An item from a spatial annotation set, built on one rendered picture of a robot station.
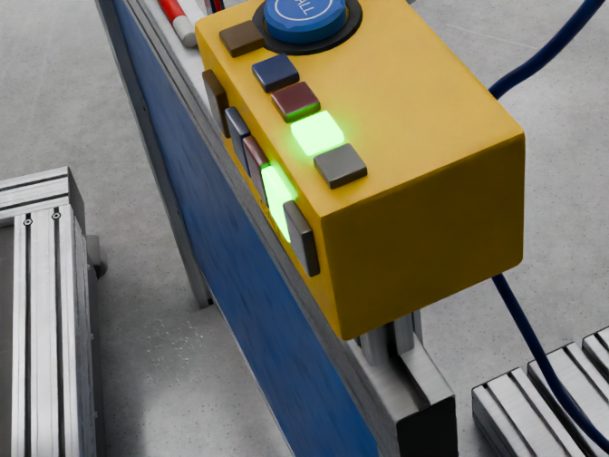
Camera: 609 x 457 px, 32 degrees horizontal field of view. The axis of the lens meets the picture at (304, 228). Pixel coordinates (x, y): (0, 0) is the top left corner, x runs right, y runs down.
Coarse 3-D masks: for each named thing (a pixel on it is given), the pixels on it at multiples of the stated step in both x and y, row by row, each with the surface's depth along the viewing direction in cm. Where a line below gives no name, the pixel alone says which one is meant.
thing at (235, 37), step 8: (240, 24) 52; (248, 24) 52; (224, 32) 52; (232, 32) 52; (240, 32) 52; (248, 32) 52; (256, 32) 52; (224, 40) 52; (232, 40) 52; (240, 40) 52; (248, 40) 52; (256, 40) 52; (264, 40) 52; (232, 48) 51; (240, 48) 51; (248, 48) 52; (256, 48) 52; (232, 56) 52
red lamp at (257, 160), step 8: (248, 136) 50; (248, 144) 50; (256, 144) 50; (248, 152) 50; (256, 152) 49; (248, 160) 51; (256, 160) 49; (264, 160) 49; (256, 168) 49; (264, 168) 49; (256, 176) 50; (256, 184) 51; (264, 184) 50; (264, 192) 50; (264, 200) 51
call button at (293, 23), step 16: (272, 0) 53; (288, 0) 53; (304, 0) 52; (320, 0) 52; (336, 0) 52; (272, 16) 52; (288, 16) 52; (304, 16) 52; (320, 16) 51; (336, 16) 52; (272, 32) 52; (288, 32) 51; (304, 32) 51; (320, 32) 51; (336, 32) 52
